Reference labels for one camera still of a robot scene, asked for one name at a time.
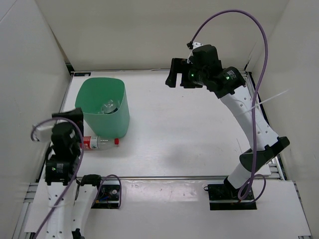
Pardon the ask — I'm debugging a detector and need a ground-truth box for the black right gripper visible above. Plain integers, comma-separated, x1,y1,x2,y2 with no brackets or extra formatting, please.
165,59,208,89

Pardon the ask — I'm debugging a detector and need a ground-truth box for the clear bottle red label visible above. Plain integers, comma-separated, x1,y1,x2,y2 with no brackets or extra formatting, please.
80,136,120,150

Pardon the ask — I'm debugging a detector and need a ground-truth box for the clear Pepsi bottle black cap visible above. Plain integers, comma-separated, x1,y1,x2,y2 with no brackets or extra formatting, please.
100,100,120,115

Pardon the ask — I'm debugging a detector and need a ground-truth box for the clear bottle blue cap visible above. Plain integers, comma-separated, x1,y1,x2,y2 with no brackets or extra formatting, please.
108,100,121,114

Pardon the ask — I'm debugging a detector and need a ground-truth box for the clear bottle blue white label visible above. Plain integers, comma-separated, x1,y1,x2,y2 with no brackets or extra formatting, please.
98,105,114,115

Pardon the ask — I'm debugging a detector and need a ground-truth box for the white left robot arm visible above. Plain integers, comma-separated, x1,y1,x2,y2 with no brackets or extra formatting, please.
45,108,105,239

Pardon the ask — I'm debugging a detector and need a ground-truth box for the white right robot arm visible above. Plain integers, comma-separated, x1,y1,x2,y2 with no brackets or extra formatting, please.
165,44,290,199

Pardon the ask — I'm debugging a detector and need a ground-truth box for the green plastic bin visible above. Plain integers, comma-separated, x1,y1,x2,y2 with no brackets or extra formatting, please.
75,77,130,138

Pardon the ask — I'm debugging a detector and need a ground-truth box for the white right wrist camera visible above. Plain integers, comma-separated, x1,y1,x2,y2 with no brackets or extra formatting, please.
187,42,203,64

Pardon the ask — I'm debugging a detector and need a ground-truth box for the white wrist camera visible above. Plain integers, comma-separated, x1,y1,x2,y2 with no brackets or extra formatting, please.
187,42,203,64
31,125,53,142

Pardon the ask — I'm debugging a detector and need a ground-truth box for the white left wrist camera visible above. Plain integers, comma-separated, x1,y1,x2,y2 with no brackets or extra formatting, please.
31,125,53,142

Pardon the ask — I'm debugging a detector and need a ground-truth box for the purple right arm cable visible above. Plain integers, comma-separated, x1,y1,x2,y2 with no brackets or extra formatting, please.
186,9,268,203

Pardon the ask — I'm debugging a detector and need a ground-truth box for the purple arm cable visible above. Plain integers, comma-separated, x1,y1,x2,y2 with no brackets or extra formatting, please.
31,118,122,239
186,9,268,203

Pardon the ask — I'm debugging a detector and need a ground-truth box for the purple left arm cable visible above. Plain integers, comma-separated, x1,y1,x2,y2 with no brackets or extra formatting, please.
31,118,122,239

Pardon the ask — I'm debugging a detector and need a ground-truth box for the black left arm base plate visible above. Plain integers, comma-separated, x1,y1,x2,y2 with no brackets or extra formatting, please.
91,180,122,209

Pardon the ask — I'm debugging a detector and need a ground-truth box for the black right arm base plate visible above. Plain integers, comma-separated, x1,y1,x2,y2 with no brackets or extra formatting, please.
203,184,257,211

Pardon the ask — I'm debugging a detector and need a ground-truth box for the aluminium table frame rail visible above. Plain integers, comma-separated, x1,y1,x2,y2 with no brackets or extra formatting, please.
243,71,287,181

